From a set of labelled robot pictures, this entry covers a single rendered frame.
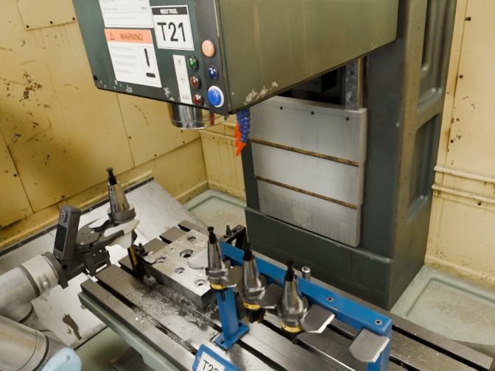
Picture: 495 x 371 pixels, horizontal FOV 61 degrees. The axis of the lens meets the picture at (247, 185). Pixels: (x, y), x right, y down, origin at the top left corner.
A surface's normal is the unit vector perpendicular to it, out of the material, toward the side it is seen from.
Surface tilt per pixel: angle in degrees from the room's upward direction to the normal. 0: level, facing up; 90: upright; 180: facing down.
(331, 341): 0
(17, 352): 88
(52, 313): 24
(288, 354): 0
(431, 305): 0
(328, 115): 92
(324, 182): 90
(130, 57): 90
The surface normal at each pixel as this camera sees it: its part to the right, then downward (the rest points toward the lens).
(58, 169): 0.75, 0.25
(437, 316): -0.10, -0.88
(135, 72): -0.66, 0.41
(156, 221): 0.22, -0.70
